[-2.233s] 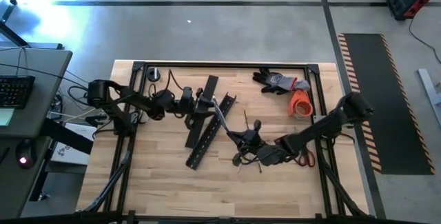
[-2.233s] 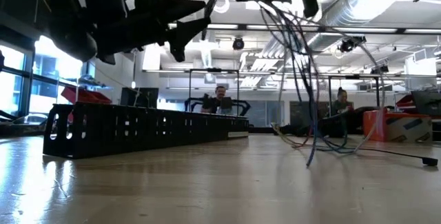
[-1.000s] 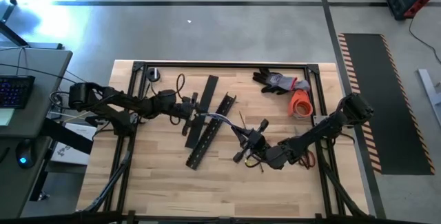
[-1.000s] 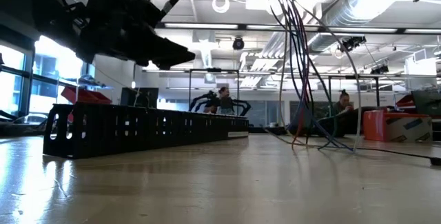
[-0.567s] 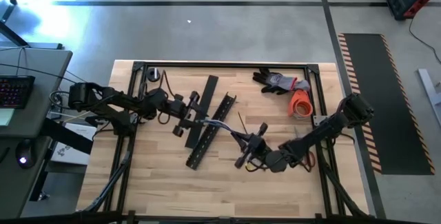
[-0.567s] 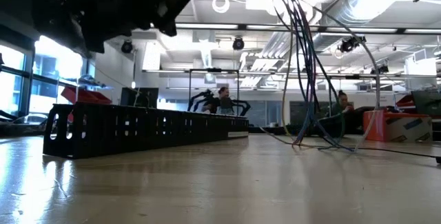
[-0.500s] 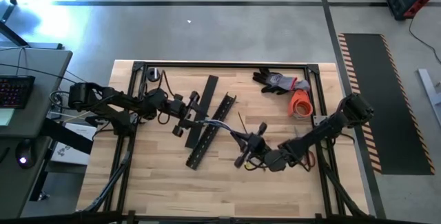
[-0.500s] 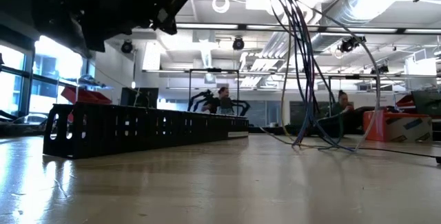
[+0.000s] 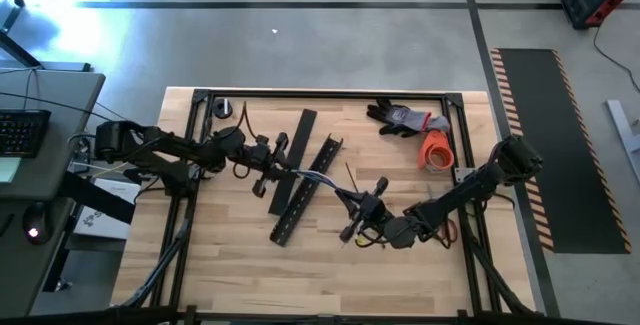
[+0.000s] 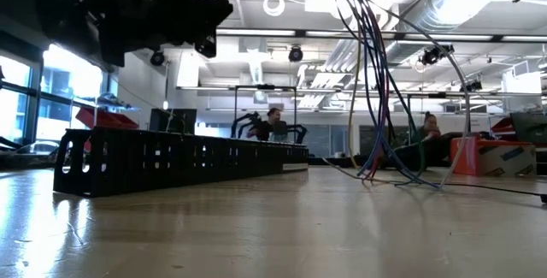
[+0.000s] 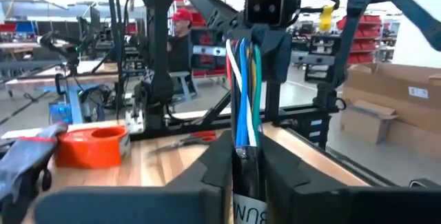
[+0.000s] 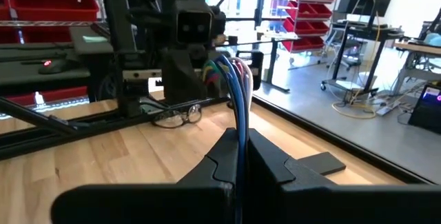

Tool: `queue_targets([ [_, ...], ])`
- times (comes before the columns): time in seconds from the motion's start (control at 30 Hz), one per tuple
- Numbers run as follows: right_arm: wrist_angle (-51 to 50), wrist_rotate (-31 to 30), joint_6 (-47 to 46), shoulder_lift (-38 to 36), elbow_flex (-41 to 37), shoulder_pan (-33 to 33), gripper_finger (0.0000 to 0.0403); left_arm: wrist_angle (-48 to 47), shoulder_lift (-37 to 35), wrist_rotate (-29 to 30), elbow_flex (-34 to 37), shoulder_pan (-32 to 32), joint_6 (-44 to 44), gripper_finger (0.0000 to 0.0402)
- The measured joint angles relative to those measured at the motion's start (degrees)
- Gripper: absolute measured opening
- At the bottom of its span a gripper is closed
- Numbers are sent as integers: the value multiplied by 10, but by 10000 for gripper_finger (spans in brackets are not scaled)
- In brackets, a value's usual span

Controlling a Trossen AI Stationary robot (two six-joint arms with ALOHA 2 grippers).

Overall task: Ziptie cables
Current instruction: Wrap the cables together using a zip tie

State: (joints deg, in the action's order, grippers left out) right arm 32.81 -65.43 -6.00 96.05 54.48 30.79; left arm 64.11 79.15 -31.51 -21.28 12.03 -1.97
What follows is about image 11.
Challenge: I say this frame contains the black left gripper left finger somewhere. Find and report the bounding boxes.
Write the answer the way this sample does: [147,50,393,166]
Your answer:
[33,130,236,224]

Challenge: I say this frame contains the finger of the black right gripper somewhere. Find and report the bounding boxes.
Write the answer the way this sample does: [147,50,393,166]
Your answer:
[225,26,256,45]
[253,27,294,84]

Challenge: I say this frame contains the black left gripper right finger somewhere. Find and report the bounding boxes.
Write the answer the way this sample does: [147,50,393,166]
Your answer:
[260,133,441,224]

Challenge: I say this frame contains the bundle of coloured wires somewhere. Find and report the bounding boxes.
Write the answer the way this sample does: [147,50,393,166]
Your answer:
[236,37,252,148]

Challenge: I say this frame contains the yellow wire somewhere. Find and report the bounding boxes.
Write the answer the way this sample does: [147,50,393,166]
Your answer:
[248,54,256,114]

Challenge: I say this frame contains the red wire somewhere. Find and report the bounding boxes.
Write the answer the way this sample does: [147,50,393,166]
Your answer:
[225,54,234,89]

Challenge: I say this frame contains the black wire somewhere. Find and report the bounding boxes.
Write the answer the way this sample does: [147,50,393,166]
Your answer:
[230,79,242,149]

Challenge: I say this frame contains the black cable jacket white label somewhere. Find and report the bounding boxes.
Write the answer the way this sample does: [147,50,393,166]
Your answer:
[231,146,269,224]

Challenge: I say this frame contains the black bin rack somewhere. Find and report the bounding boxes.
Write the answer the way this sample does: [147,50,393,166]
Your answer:
[291,34,342,83]
[189,27,228,79]

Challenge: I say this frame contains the person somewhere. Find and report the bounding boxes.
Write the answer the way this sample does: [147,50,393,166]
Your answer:
[167,8,194,75]

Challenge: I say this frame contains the white stool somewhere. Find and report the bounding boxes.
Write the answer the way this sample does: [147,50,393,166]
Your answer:
[168,71,197,103]

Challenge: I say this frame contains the small cardboard box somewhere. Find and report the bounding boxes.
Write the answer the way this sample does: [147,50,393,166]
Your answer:
[340,99,399,145]

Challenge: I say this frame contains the red bin shelving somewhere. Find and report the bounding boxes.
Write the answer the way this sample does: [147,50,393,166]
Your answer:
[337,14,383,65]

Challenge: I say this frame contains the blue-legged workbench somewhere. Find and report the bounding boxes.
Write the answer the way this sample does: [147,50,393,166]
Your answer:
[0,41,120,125]

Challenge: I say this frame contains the large cardboard box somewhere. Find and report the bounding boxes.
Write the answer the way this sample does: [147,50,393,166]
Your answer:
[342,61,441,156]

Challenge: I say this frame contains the grey and black work glove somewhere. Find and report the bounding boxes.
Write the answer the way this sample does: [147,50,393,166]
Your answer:
[0,122,70,224]

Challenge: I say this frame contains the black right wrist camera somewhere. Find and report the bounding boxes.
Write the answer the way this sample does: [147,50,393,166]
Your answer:
[244,0,309,28]

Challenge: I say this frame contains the yellow cable tag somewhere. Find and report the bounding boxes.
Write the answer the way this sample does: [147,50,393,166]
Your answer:
[318,5,336,32]

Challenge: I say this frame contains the red-handled scissors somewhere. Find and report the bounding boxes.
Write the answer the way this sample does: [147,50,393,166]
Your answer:
[147,130,218,156]

